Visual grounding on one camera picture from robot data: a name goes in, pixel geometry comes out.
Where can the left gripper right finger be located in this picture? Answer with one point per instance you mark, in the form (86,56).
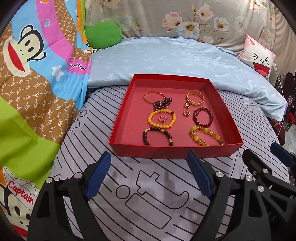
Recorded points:
(249,219)

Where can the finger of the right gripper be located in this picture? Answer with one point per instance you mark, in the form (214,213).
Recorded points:
(256,162)
(288,159)

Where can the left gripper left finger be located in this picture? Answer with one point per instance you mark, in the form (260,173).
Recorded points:
(49,220)

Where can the wide gold cuff bangle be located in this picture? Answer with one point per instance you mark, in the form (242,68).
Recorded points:
(195,98)

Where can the thin gold bangle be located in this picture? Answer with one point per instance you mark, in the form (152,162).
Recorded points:
(153,96)

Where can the grey striped bed sheet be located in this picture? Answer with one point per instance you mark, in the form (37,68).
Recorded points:
(150,199)

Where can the pink cat face cushion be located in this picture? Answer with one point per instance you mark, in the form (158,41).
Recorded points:
(258,57)

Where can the red shallow tray box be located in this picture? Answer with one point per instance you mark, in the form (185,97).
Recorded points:
(126,138)

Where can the grey floral fabric headboard cover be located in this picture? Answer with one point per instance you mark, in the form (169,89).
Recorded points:
(221,23)

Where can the colourful monkey cartoon quilt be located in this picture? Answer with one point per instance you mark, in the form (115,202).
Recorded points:
(45,65)

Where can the light blue blanket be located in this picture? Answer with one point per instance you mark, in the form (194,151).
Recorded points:
(116,65)

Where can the green plush pillow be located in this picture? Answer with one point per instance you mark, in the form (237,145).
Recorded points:
(103,35)

